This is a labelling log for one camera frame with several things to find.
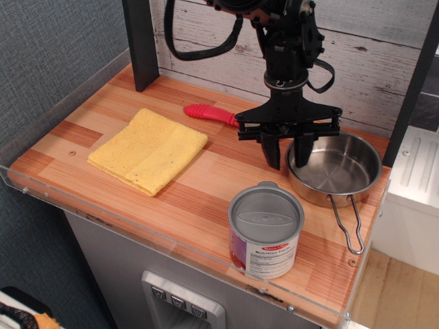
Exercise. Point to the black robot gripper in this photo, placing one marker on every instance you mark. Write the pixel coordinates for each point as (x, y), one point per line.
(287, 114)

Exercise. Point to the small stainless steel pot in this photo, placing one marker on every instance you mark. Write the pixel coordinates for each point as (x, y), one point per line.
(339, 174)

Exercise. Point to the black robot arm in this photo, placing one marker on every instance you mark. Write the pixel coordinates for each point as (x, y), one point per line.
(291, 44)

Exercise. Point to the toy food can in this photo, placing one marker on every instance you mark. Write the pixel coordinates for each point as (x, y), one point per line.
(265, 222)

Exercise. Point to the yellow folded cloth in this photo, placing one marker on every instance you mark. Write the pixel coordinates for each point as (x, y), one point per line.
(149, 152)

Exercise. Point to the white side cabinet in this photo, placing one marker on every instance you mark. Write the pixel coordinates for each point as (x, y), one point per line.
(407, 226)

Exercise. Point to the grey toy fridge cabinet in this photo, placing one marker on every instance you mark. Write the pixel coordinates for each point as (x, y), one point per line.
(118, 263)

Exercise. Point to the clear acrylic table guard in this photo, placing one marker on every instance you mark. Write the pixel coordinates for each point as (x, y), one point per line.
(187, 220)

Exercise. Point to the orange plush object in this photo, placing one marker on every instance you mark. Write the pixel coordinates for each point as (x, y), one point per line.
(43, 321)

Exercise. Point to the red-handled metal spoon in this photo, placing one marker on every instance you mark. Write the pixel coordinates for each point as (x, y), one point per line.
(203, 111)

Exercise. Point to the black right vertical post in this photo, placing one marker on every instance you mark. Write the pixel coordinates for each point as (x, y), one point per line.
(414, 89)

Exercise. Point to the black vertical post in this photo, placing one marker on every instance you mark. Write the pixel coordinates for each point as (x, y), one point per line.
(140, 33)
(414, 89)

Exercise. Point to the black left vertical post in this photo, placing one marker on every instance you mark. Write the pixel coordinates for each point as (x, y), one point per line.
(140, 33)

